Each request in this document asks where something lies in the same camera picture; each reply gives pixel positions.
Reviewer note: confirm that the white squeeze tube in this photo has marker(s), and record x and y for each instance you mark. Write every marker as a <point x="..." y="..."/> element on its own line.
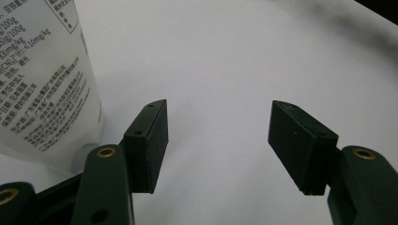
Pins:
<point x="43" y="78"/>

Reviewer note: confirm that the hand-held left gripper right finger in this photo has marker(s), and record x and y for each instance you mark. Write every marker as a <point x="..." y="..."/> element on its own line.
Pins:
<point x="297" y="146"/>

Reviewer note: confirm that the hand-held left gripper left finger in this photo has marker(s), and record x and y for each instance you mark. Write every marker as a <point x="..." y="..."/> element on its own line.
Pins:
<point x="147" y="150"/>

